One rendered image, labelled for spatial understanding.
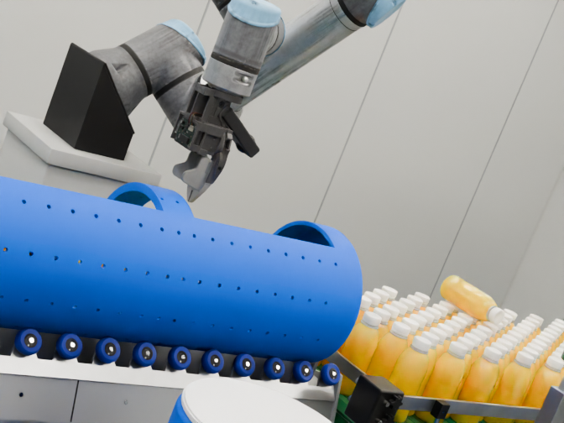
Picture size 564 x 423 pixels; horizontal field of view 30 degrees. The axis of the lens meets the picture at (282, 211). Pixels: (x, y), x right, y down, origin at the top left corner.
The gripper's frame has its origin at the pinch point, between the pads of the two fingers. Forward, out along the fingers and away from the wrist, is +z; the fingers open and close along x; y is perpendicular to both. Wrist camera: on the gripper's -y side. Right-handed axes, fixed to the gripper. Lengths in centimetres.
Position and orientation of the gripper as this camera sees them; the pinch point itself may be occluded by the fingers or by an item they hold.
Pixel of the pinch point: (195, 195)
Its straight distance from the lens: 189.8
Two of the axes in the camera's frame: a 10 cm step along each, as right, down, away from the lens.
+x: 5.4, 3.6, -7.6
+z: -3.6, 9.1, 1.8
